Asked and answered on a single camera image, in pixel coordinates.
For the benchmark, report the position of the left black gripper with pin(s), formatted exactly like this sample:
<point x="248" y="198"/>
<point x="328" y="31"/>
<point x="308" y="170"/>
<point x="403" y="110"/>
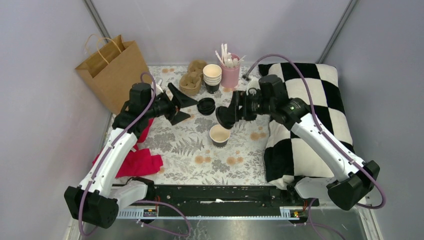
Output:
<point x="174" y="114"/>

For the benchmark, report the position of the floral table mat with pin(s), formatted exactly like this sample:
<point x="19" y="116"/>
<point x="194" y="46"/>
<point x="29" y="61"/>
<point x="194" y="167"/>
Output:
<point x="190" y="158"/>

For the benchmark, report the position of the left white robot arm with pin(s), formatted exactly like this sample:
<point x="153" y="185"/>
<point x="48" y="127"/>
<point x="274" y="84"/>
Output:
<point x="94" y="201"/>

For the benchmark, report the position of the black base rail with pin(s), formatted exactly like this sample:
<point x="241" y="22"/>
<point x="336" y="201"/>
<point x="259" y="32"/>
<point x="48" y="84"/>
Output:
<point x="229" y="200"/>

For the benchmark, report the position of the black white checkered pillow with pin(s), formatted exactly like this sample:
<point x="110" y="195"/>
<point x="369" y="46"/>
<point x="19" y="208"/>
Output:
<point x="287" y="156"/>

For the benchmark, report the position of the pink straw holder cup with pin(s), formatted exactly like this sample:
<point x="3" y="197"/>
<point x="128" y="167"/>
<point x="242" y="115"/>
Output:
<point x="229" y="76"/>

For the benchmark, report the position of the red cloth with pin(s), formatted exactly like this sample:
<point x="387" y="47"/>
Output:
<point x="126" y="158"/>

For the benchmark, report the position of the wrapped paper straws bundle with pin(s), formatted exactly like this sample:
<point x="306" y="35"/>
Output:
<point x="227" y="59"/>

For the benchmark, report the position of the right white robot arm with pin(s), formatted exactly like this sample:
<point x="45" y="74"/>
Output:
<point x="352" y="178"/>

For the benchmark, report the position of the stack of paper cups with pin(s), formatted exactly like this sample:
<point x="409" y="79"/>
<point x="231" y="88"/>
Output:
<point x="212" y="76"/>

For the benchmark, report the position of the brown cardboard cup carrier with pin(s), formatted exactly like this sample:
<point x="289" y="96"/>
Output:
<point x="191" y="82"/>

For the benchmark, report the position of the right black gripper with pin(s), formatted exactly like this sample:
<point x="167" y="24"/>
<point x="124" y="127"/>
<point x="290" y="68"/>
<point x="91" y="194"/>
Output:
<point x="241" y="99"/>

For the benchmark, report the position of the brown paper bag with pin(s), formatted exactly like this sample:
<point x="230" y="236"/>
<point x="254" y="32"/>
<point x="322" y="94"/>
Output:
<point x="112" y="70"/>

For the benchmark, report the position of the stack of black lids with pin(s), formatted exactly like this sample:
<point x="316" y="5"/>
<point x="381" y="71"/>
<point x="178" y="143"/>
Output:
<point x="206" y="106"/>

